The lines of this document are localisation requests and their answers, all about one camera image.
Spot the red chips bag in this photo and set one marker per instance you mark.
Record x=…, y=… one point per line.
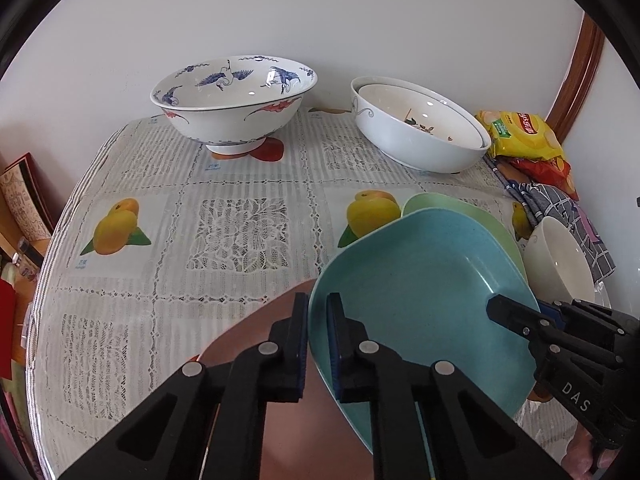
x=556, y=172

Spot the blue square plate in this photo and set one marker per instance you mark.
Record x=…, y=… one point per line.
x=421, y=286

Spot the grey checked folded cloth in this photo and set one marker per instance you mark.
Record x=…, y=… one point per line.
x=540, y=201

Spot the brown wooden door frame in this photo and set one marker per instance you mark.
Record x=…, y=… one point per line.
x=578, y=79

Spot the large white outer bowl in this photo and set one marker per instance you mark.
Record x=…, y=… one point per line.
x=407, y=145

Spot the brown framed picture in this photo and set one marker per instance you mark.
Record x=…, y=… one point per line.
x=21, y=190

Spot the red paper bag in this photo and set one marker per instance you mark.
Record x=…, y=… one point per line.
x=7, y=312

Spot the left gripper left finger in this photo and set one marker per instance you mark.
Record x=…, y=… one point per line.
x=207, y=422

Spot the person's right hand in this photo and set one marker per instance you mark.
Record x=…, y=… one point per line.
x=578, y=458

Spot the blue bird patterned bowl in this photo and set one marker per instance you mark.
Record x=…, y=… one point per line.
x=232, y=104

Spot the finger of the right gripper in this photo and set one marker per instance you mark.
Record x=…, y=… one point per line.
x=543, y=335
x=581, y=316

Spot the yellow chips bag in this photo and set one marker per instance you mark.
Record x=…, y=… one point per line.
x=519, y=135

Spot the lace fruit print tablecloth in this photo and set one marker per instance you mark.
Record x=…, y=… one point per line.
x=161, y=248

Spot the white round bowl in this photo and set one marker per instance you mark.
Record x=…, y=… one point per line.
x=556, y=268

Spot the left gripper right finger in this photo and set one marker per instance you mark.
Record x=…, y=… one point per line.
x=427, y=421

